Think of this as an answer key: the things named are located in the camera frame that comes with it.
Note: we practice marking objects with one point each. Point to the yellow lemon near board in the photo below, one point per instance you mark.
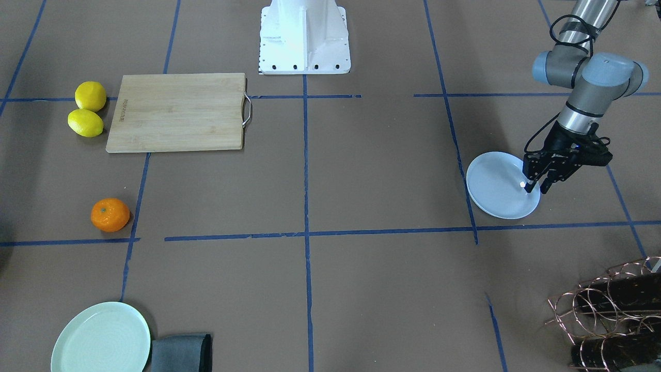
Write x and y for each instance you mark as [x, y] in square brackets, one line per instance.
[90, 96]

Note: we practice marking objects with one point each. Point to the orange fruit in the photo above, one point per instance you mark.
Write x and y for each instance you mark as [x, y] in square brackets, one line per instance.
[110, 214]

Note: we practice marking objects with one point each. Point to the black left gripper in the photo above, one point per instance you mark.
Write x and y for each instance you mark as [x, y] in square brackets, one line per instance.
[559, 139]

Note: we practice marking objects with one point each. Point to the light green plate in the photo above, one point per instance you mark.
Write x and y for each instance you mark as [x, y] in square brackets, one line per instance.
[109, 336]

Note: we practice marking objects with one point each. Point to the wooden cutting board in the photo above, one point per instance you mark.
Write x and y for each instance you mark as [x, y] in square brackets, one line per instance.
[180, 112]

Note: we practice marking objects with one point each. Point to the dark wine bottle middle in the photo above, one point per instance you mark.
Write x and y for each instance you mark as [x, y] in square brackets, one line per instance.
[639, 352]

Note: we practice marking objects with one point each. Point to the yellow lemon far side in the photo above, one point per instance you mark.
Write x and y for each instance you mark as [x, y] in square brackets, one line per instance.
[85, 122]

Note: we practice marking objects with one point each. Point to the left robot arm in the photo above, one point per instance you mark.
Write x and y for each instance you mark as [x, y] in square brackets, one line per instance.
[596, 80]

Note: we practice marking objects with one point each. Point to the folded grey cloth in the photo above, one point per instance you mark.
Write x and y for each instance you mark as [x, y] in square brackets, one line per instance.
[182, 352]

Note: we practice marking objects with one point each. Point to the light blue plate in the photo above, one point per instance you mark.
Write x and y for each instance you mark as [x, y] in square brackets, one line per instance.
[497, 185]

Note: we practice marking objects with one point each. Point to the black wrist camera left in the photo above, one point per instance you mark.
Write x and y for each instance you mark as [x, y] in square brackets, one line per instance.
[594, 153]

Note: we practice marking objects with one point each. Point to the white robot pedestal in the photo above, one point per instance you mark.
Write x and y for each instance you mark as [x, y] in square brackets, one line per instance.
[304, 37]

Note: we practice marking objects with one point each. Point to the dark wine bottle upper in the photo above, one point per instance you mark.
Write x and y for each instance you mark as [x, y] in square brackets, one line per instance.
[629, 294]

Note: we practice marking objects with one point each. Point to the copper wire bottle rack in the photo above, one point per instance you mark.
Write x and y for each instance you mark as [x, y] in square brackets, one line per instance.
[612, 321]

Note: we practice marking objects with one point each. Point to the dark wine bottle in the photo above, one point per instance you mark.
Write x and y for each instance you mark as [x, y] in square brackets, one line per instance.
[629, 294]
[639, 352]

